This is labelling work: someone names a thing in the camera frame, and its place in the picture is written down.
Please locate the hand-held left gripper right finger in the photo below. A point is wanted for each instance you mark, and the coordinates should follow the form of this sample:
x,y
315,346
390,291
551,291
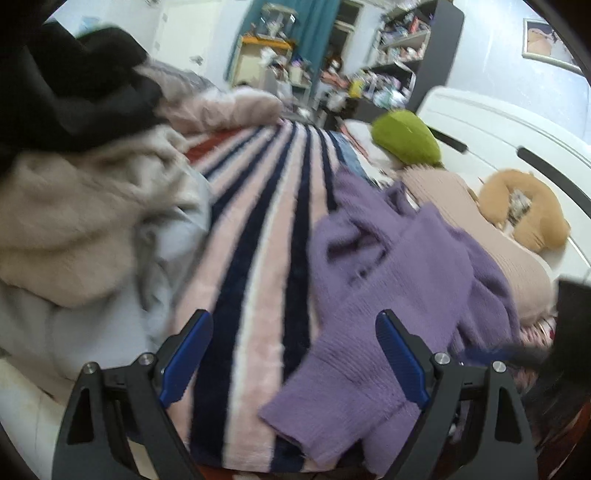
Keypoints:
x,y
401,360

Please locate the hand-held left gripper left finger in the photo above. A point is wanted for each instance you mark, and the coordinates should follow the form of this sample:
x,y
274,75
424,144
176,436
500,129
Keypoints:
x,y
184,360

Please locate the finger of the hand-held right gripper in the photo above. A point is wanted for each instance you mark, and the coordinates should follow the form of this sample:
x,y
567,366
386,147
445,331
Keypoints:
x,y
503,355

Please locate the purple knit sweater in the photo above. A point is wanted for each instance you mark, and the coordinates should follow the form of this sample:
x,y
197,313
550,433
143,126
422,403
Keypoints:
x,y
406,277

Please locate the pink knit pillow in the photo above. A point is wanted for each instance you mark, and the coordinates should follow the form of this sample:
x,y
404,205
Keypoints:
x,y
508,267

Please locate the light grey cloth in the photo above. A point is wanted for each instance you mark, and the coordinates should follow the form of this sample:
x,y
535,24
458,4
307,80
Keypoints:
x,y
69,332

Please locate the brown plush neck pillow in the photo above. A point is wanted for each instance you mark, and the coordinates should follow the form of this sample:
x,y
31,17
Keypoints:
x,y
545,221

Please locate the pink navy striped blanket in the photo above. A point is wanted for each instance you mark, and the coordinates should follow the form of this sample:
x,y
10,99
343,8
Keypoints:
x,y
258,230

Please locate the beige fleece garment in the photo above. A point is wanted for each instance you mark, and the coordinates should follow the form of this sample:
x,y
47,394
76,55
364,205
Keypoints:
x,y
69,217

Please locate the green pillow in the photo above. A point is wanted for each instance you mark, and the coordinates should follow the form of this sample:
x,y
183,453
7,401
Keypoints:
x,y
406,136

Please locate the white headboard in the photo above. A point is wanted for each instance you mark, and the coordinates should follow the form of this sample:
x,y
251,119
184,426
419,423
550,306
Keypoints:
x,y
508,124

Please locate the pink quilted comforter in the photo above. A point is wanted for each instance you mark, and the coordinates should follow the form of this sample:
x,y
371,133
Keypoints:
x,y
221,108

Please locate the black garment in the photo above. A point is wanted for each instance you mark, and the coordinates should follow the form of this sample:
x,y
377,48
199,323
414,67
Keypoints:
x,y
69,92

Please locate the white cabinet with yellow top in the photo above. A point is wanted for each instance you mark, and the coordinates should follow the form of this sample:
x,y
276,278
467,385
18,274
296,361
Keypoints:
x,y
251,62

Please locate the black cluttered shelf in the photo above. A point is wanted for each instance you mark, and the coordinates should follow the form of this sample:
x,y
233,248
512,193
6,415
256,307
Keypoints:
x,y
438,41

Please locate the teal curtain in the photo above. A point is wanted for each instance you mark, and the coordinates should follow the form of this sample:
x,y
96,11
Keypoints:
x,y
318,27

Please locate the wall poster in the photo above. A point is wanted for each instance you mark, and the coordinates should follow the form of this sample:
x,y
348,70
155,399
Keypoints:
x,y
549,44

